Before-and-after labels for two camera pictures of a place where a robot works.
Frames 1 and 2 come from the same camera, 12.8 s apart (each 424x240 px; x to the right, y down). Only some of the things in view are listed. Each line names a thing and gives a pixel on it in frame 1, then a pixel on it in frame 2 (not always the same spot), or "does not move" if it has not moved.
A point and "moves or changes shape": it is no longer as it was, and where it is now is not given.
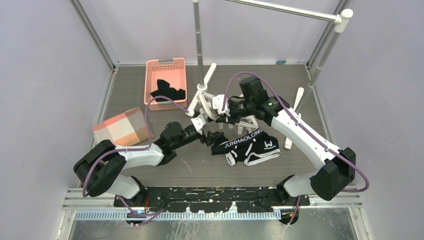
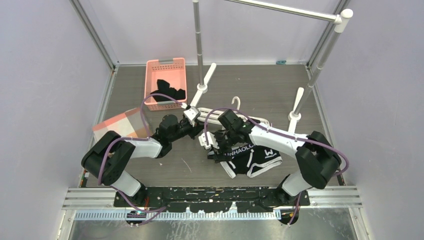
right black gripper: (230, 119) → (221, 150)
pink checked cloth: (128, 128) does not move
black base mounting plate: (214, 199) does not move
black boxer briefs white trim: (251, 148) moves or changes shape
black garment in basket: (164, 89) does not move
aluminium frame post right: (316, 55) does not move
